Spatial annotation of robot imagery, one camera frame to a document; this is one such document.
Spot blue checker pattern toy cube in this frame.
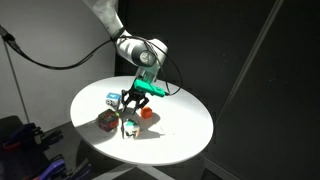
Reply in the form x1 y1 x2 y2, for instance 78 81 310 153
105 92 123 112

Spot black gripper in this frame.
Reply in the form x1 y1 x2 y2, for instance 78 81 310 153
119 87 150 116

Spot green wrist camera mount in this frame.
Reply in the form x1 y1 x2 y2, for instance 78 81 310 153
132 77 169 98

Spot purple orange bar clamp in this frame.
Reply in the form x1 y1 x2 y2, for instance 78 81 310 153
0 122 65 153
31 153 93 180

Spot small orange toy cube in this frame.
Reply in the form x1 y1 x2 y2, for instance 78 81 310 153
139 106 154 120

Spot black white teal toy cube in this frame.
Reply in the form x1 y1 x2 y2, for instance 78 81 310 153
120 117 142 140

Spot thin grey stand pole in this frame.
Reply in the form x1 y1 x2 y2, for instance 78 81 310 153
0 36 30 125

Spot white table pedestal base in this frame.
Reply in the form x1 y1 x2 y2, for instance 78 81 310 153
92 162 178 180

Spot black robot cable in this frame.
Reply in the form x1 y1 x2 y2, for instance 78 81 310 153
0 23 184 98

